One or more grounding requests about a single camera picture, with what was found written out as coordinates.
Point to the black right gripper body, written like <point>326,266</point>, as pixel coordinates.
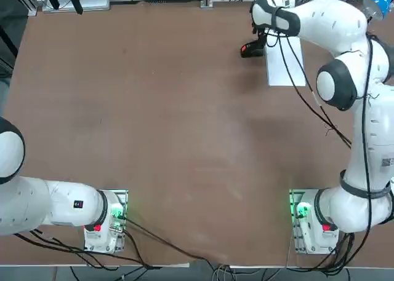
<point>261,32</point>

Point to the black stapler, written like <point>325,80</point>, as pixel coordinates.
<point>250,51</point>

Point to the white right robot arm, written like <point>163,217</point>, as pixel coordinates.
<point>332,19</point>

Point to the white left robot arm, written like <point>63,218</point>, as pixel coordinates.
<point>55,204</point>

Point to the white paper sheet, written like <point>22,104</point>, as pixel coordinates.
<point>277,72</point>

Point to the clipboard with metal clip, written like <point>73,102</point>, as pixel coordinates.
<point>272,85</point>

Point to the aluminium frame rail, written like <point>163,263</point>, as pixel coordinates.
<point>26,1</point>

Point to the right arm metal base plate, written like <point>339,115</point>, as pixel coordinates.
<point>293,231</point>

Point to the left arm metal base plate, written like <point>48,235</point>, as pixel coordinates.
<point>124,198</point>

